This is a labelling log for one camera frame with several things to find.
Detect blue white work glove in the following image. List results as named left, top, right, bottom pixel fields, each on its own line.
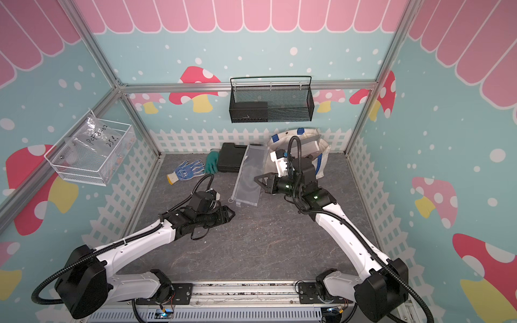
left=167, top=160, right=205, bottom=185

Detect cream canvas tote bag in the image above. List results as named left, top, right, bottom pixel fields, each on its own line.
left=267, top=128, right=331, bottom=180

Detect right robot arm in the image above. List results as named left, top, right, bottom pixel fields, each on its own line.
left=254, top=135, right=434, bottom=322

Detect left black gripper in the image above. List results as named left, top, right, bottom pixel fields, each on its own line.
left=196, top=205, right=236, bottom=229

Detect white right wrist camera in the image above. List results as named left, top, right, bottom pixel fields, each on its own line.
left=270, top=149, right=288, bottom=177

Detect dark grey mesh pouch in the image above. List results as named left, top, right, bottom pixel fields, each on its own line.
left=228, top=145, right=269, bottom=207

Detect black box in basket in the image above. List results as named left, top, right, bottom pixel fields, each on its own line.
left=230, top=102, right=268, bottom=123

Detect white wire wall basket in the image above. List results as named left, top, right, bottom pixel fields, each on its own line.
left=44, top=111, right=137, bottom=187

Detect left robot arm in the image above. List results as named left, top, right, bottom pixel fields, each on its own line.
left=31, top=174, right=235, bottom=319

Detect clear plastic labelled bag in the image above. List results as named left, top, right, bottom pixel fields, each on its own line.
left=64, top=113, right=122, bottom=170

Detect black plastic tool case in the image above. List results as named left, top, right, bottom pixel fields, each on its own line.
left=217, top=143, right=248, bottom=173

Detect green rubber glove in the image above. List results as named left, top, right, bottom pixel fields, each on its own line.
left=205, top=149, right=219, bottom=174

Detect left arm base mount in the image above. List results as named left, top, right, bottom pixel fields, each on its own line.
left=136, top=283, right=194, bottom=306

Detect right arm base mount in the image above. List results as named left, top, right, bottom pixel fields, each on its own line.
left=294, top=281, right=353, bottom=304

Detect black wire mesh basket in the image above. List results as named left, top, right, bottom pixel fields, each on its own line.
left=230, top=75, right=315, bottom=122

